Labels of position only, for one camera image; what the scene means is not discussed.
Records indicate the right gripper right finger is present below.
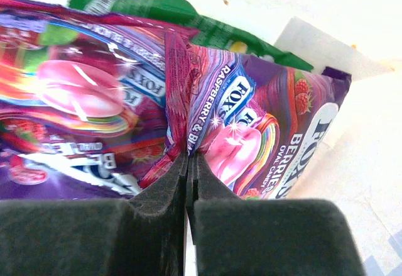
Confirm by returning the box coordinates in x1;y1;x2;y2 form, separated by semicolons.
186;154;364;275

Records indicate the green snack bag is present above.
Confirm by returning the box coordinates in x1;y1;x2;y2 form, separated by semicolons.
68;0;313;71

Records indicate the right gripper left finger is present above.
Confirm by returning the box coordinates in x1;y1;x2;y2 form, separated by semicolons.
1;154;188;275

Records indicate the purple Fox's candy bag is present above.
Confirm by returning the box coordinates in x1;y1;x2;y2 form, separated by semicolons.
139;33;352;199
1;0;196;199

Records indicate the blue checkered paper bag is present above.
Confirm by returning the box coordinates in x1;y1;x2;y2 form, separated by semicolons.
0;0;402;276

